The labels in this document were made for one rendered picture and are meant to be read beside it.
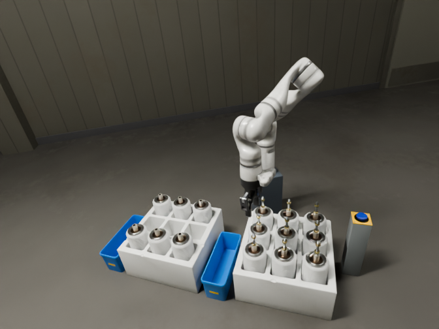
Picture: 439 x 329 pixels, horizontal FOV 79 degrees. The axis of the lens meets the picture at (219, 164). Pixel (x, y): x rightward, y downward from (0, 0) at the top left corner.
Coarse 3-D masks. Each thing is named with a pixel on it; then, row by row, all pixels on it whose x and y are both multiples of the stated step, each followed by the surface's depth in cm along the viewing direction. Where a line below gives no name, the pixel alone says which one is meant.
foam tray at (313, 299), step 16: (272, 240) 120; (240, 256) 115; (240, 272) 108; (256, 272) 107; (240, 288) 111; (256, 288) 108; (272, 288) 105; (288, 288) 103; (304, 288) 100; (320, 288) 99; (272, 304) 111; (288, 304) 108; (304, 304) 105; (320, 304) 102
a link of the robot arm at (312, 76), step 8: (312, 64) 90; (304, 72) 89; (312, 72) 89; (320, 72) 89; (296, 80) 91; (304, 80) 90; (312, 80) 89; (320, 80) 89; (304, 88) 91; (312, 88) 91; (288, 96) 103; (296, 96) 99; (304, 96) 96; (288, 104) 104; (296, 104) 105
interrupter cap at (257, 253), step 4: (248, 244) 110; (260, 244) 110; (248, 248) 109; (260, 248) 108; (248, 252) 107; (252, 252) 107; (256, 252) 107; (260, 252) 106; (252, 256) 105; (256, 256) 105
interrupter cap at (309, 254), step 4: (308, 252) 104; (312, 252) 104; (308, 256) 102; (312, 256) 103; (320, 256) 102; (324, 256) 102; (308, 260) 101; (312, 260) 101; (320, 260) 101; (324, 260) 100; (312, 264) 99; (316, 264) 99; (320, 264) 99; (324, 264) 98
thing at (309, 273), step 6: (306, 264) 100; (306, 270) 101; (312, 270) 98; (318, 270) 98; (324, 270) 98; (306, 276) 102; (312, 276) 100; (318, 276) 99; (324, 276) 100; (312, 282) 102; (318, 282) 101; (324, 282) 102
